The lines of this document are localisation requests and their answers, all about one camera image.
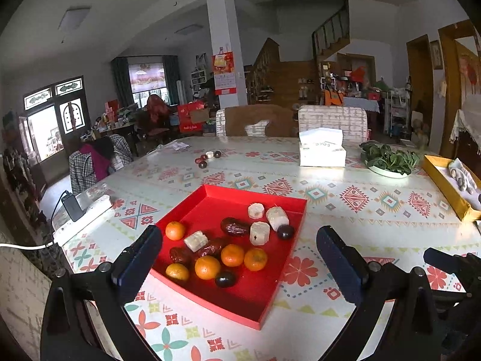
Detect small orange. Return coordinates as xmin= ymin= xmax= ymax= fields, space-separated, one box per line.
xmin=165 ymin=221 xmax=185 ymax=241

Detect large orange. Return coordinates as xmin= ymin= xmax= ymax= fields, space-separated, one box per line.
xmin=194 ymin=255 xmax=222 ymax=280

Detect dark brown plum fruit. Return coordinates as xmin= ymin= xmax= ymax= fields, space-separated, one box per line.
xmin=214 ymin=270 xmax=236 ymax=288

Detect red jujube date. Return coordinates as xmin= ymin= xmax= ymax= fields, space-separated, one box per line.
xmin=220 ymin=218 xmax=250 ymax=236

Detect round white yam cylinder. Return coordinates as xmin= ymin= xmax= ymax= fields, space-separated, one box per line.
xmin=250 ymin=222 xmax=271 ymax=246

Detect white yam chunk small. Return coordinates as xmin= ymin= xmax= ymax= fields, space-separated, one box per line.
xmin=247 ymin=203 xmax=265 ymax=220

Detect small fruits on far table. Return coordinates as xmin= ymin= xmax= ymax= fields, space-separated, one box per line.
xmin=195 ymin=150 xmax=222 ymax=170

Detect white power strip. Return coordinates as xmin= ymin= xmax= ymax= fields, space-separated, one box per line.
xmin=53 ymin=195 xmax=114 ymax=246

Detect black charger plug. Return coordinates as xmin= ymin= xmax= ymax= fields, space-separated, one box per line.
xmin=60 ymin=191 xmax=85 ymax=222

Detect yellow tray box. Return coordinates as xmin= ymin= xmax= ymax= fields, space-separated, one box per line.
xmin=422 ymin=155 xmax=480 ymax=223

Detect red tray box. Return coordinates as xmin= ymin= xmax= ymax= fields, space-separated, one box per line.
xmin=151 ymin=185 xmax=307 ymax=330

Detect plaid jacket chair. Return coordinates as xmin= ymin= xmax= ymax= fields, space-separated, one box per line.
xmin=69 ymin=134 xmax=134 ymax=195

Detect white glove in tray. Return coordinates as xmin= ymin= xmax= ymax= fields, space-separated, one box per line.
xmin=448 ymin=159 xmax=478 ymax=195

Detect plate of green spinach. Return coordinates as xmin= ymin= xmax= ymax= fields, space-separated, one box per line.
xmin=360 ymin=141 xmax=420 ymax=178

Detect white tissue box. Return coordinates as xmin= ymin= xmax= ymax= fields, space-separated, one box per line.
xmin=299 ymin=127 xmax=347 ymax=168

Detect white patterned chair back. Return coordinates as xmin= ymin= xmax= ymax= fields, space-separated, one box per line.
xmin=298 ymin=105 xmax=369 ymax=143

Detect brown chair back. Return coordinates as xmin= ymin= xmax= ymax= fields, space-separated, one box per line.
xmin=216 ymin=104 xmax=297 ymax=138

